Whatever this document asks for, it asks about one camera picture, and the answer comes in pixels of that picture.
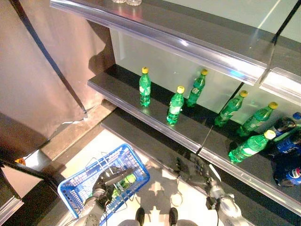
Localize dark robot right hand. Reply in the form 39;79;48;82
175;155;223;189

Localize dark robot left hand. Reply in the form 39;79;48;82
93;166;135;201

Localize green soda bottle yellow cap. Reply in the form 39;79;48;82
138;67;151;107
214;90;249;127
110;186;124;200
187;69;209;108
228;129;277;164
166;86;185;127
117;173;137;189
236;101;279;137
272;123;301;143

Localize blue plastic shopping basket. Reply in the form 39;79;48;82
57;143;151;219

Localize silver robot left leg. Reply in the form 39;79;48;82
117;207;146;226

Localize black glossy base ledge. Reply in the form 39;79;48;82
101;109;301;226

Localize cola bottle blue label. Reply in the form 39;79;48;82
274;112;301;138
270;135;301;158

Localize pale shelf back panel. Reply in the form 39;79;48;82
109;0;294;113
229;14;301;129

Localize black backdrop strip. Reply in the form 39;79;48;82
10;0;88;118

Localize brown backdrop sheet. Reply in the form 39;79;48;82
0;0;111;161

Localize black shelf upright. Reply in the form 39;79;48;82
271;0;301;44

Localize cola bottle with neck ring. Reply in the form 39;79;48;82
272;153;301;188

